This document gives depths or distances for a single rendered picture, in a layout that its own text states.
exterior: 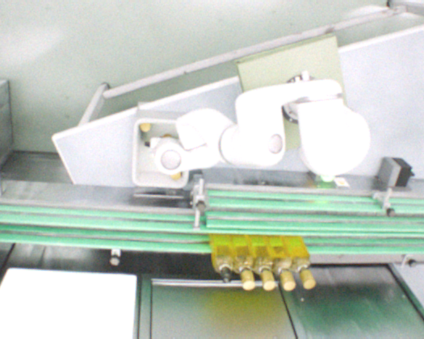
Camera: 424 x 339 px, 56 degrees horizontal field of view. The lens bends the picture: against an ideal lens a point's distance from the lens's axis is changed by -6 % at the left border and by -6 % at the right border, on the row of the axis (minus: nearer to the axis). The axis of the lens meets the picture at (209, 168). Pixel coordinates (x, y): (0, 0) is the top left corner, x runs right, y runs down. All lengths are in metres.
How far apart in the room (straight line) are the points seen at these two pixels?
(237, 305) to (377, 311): 0.48
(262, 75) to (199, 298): 0.69
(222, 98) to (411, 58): 0.64
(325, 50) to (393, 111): 0.37
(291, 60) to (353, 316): 0.82
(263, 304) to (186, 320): 0.24
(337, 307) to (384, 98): 0.71
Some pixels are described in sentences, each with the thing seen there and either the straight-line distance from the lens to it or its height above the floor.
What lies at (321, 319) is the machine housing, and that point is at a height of 1.14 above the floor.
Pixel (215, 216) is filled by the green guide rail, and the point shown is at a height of 0.91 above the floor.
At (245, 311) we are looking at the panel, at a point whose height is 1.13.
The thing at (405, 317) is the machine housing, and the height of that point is 1.15.
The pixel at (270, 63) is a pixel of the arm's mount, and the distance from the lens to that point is 1.26.
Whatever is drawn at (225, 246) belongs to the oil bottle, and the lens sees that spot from 1.25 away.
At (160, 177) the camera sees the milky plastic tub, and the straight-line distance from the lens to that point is 1.36.
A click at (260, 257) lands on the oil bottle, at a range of 1.24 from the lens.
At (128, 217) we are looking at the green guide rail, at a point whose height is 0.91.
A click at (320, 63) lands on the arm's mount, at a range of 1.31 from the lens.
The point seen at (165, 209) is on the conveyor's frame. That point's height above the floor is 0.88.
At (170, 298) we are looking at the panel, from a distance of 1.29.
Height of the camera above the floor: 2.01
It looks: 63 degrees down
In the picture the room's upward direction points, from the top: 168 degrees clockwise
